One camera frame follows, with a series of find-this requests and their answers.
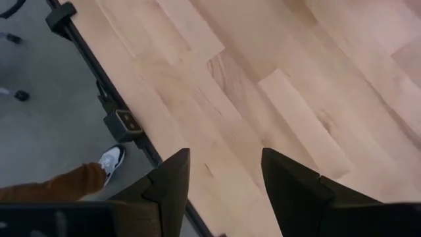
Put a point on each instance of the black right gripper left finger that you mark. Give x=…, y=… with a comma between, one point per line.
x=171, y=187

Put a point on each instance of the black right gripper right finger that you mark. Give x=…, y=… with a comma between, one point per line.
x=292, y=194

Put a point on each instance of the person's shoe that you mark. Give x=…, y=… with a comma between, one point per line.
x=112, y=158

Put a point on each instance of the person's leg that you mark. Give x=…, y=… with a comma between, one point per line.
x=65, y=184

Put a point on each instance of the black chair caster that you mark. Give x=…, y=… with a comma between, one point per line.
x=21, y=95
x=14, y=39

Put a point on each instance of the black mount with screws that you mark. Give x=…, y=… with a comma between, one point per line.
x=123, y=126

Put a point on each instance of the black aluminium table frame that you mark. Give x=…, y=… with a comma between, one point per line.
x=83, y=57

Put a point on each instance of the black frame end bracket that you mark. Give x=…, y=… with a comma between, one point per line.
x=60, y=16

